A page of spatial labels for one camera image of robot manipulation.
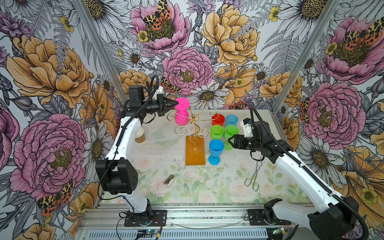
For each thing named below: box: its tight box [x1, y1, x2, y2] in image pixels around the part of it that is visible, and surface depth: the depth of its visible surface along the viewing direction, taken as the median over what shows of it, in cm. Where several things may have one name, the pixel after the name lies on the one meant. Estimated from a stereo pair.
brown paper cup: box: [135, 127, 146, 144], surface depth 101 cm
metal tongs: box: [244, 161, 263, 192], surface depth 88 cm
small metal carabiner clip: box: [163, 174, 175, 185], surface depth 87 cm
